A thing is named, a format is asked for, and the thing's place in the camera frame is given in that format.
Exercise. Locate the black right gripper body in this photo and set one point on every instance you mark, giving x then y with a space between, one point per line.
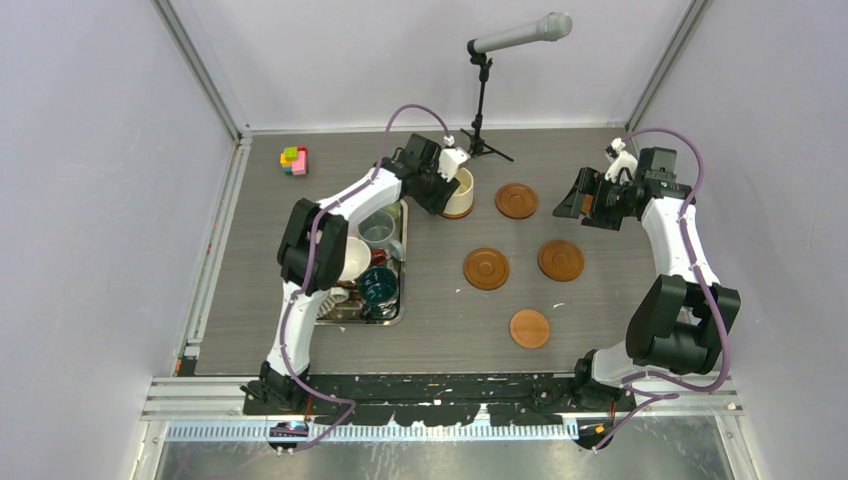
612 205

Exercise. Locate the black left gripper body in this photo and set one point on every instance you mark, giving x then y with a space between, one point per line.
433 190

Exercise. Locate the brown ridged wooden coaster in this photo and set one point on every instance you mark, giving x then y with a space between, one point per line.
587 203
561 260
486 268
516 201
457 216

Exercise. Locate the cream mug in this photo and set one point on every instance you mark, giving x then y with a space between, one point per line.
463 196

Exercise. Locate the light wooden coaster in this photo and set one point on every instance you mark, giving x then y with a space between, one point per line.
529 329

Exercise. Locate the silver metal tray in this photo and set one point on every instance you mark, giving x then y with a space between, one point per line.
378 258

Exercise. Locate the silver microphone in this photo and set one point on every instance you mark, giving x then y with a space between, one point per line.
551 28

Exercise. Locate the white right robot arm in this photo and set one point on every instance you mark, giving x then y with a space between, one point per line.
679 332

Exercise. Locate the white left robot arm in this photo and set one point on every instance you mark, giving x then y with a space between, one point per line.
312 255

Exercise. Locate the light green cup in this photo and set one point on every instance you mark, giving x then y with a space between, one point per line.
394 209

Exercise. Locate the white bowl cup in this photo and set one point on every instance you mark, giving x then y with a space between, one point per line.
357 259

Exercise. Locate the grey-blue mug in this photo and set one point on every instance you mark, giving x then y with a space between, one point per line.
380 232

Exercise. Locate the dark green patterned mug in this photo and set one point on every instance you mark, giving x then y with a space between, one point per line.
379 290

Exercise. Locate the colourful block puzzle cube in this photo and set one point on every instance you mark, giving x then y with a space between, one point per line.
294 161

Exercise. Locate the grey ribbed mug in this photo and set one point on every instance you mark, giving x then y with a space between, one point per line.
334 306

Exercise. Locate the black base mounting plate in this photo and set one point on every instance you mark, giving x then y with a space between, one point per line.
511 399

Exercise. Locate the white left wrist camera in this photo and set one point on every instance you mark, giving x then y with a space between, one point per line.
451 158

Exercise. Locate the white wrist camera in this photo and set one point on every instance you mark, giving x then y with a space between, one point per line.
623 164
451 158

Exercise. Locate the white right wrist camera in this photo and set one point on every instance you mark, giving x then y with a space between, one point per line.
623 164

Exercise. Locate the aluminium front rail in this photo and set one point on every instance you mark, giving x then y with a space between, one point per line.
213 410

